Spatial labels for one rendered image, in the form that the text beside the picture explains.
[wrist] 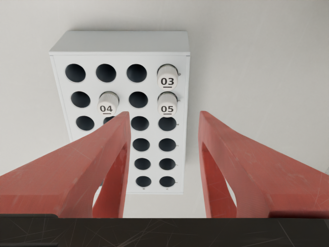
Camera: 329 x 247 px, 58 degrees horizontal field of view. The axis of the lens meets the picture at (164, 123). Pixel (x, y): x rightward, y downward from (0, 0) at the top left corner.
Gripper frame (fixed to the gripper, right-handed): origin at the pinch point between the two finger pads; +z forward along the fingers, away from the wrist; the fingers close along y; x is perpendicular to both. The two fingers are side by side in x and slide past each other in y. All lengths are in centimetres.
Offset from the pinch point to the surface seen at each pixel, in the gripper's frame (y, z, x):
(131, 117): 2.2, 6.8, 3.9
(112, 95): 3.3, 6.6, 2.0
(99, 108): 4.0, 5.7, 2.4
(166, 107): -0.1, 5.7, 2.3
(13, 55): 11.0, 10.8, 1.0
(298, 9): -8.8, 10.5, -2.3
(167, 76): -0.2, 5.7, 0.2
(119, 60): 2.7, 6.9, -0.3
